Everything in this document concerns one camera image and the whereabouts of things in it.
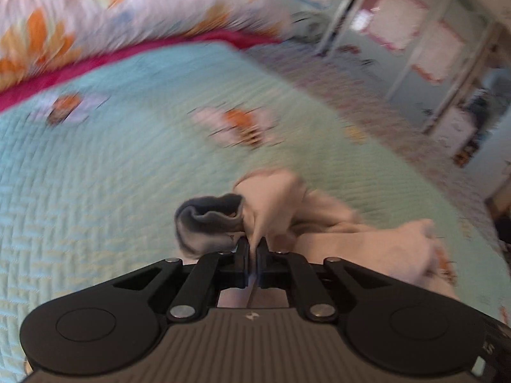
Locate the mint green bee quilt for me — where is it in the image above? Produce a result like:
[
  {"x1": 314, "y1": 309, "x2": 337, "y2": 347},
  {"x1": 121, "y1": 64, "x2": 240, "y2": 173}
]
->
[{"x1": 1, "y1": 42, "x2": 510, "y2": 382}]

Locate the heart patterned bedsheet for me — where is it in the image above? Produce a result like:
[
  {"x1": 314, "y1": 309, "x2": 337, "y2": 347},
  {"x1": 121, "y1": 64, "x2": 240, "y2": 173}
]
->
[{"x1": 245, "y1": 41, "x2": 500, "y2": 248}]

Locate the pale blue sliding wardrobe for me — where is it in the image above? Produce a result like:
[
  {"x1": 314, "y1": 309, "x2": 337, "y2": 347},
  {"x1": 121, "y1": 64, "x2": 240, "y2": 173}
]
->
[{"x1": 282, "y1": 0, "x2": 496, "y2": 127}]

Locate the magenta bed sheet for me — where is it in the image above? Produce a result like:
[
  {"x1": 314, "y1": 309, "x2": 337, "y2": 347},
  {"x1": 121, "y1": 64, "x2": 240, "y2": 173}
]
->
[{"x1": 0, "y1": 27, "x2": 284, "y2": 113}]

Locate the white patterned baby garment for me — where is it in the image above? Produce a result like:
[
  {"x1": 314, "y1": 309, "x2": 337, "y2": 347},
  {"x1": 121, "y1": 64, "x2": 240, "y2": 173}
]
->
[{"x1": 174, "y1": 169, "x2": 456, "y2": 308}]

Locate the white drawer cabinet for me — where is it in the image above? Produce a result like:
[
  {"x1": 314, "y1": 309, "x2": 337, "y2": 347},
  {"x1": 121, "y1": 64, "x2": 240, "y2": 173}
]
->
[{"x1": 431, "y1": 107, "x2": 477, "y2": 157}]

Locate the floral long pillow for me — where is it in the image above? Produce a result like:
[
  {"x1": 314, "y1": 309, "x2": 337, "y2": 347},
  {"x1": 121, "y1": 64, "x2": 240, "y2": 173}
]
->
[{"x1": 1, "y1": 0, "x2": 292, "y2": 90}]

